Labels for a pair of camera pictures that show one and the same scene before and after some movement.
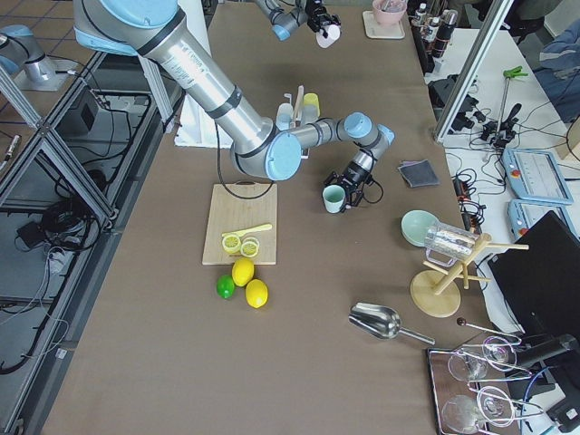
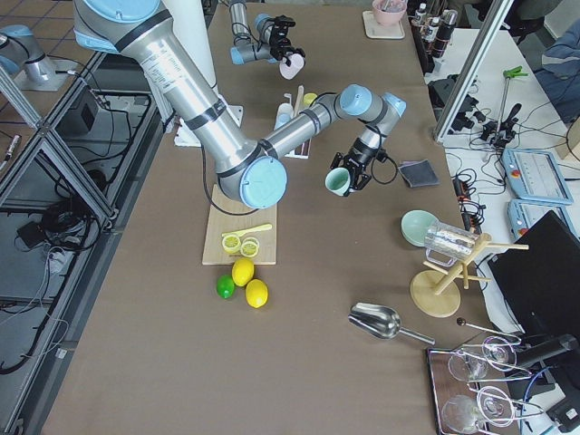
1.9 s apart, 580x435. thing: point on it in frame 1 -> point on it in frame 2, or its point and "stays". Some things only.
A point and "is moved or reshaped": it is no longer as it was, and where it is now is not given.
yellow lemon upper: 242,271 stays
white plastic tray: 375,31 stays
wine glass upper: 472,364 stays
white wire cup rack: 297,114 stays
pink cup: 333,32 -> 290,72
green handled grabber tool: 508,73 stays
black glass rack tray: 471,386 stays
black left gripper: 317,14 -> 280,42
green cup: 334,196 is moved or reshaped
